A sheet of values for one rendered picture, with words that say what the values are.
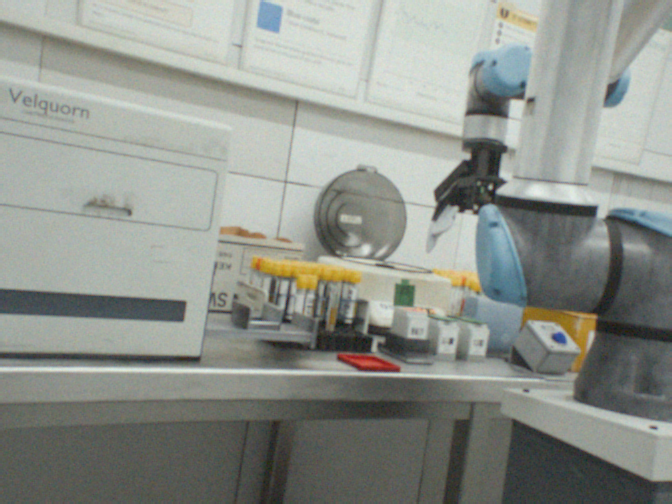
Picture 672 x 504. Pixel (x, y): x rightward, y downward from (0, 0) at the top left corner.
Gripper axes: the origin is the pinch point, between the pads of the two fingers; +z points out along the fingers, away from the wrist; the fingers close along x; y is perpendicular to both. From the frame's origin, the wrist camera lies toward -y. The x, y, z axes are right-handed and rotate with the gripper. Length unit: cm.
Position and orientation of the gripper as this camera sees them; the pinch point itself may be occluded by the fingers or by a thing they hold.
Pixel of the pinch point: (463, 259)
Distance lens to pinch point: 139.8
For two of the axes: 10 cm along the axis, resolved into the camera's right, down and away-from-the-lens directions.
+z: -1.1, 9.9, -0.2
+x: 9.3, 1.1, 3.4
